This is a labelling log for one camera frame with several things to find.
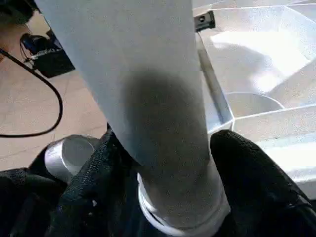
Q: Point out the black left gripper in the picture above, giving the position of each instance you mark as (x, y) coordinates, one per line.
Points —
(204, 20)

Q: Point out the white plastic table leg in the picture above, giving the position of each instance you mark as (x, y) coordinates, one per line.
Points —
(143, 74)

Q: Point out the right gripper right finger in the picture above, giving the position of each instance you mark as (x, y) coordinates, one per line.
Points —
(266, 192)

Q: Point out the white plastic table top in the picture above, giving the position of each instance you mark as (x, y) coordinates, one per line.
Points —
(266, 64)

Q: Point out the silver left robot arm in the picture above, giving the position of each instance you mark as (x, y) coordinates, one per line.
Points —
(71, 155)

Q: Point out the black work mat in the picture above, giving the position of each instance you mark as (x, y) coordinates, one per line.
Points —
(24, 197)

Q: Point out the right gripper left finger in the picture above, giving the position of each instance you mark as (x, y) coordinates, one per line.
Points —
(94, 197)

